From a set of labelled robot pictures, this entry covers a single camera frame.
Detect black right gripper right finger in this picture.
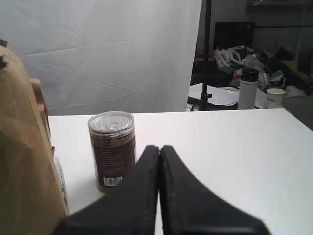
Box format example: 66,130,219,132
159,145,270,235

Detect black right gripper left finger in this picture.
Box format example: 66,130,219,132
53,145,159,235

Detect large brown paper bag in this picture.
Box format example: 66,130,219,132
0,47,67,235

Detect clear can of brown grounds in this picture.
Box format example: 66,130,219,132
88,111,136,192

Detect small white milk carton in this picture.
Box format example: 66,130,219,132
53,157,67,206

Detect black light stand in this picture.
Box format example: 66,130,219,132
200,0,212,111

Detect white paper sheets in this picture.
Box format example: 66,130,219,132
188,84,239,106

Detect white bottle with black cap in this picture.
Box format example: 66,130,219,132
238,68,259,110

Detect white paper cup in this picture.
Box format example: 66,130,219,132
266,88,286,109

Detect white fabric backdrop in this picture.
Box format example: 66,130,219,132
0,0,201,115

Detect pile of white clutter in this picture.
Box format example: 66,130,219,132
214,45,265,73

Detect black computer monitor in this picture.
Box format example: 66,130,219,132
213,22,255,49

